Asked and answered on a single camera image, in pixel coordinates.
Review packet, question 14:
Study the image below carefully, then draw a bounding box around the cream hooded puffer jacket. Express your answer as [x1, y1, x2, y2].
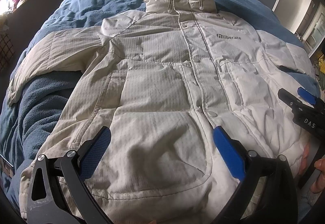
[6, 0, 318, 224]

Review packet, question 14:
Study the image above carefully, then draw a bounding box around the grid pattern basket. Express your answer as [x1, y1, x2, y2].
[0, 32, 15, 72]

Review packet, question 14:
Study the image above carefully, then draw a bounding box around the person's right hand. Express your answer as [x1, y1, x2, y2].
[297, 143, 324, 195]

